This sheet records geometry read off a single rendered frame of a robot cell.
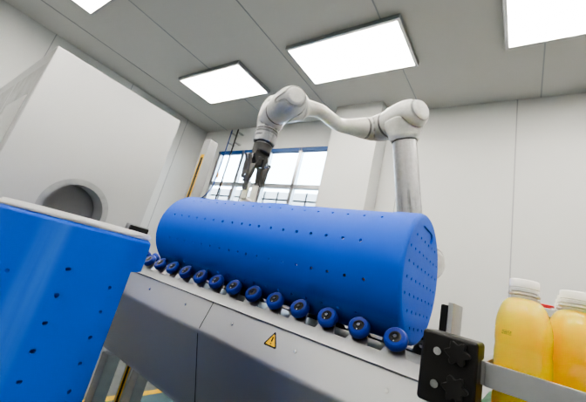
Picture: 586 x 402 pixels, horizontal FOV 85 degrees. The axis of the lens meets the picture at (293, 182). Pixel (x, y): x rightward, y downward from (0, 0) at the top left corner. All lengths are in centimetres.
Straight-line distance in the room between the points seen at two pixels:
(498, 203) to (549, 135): 84
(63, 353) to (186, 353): 40
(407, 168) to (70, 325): 118
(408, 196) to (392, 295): 75
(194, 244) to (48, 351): 49
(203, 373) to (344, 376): 41
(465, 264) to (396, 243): 300
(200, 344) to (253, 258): 26
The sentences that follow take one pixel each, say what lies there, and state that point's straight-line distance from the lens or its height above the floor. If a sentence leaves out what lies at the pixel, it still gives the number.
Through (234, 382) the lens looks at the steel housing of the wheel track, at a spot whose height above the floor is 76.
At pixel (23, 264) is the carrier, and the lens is 68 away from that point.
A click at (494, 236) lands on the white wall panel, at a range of 370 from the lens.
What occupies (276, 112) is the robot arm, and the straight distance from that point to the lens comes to 117.
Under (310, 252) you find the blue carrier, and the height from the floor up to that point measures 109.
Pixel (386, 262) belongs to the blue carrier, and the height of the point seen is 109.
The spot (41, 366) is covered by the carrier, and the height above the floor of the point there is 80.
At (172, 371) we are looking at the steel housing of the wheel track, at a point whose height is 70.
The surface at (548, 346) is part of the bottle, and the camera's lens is 61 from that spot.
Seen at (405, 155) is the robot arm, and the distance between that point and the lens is 140.
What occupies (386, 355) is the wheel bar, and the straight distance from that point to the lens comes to 69.
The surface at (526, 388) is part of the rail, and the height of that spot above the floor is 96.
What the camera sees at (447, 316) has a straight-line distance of 72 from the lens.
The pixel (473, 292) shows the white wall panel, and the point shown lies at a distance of 362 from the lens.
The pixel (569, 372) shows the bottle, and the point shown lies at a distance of 64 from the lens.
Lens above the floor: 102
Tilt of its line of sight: 16 degrees up
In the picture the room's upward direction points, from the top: 14 degrees clockwise
